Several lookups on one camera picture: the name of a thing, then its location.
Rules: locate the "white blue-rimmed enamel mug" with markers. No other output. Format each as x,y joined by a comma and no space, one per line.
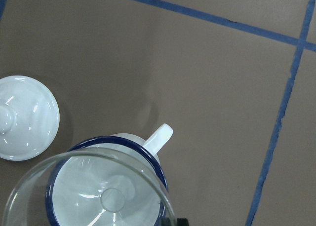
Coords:
148,147

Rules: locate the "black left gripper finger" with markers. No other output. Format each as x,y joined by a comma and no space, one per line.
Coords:
184,222

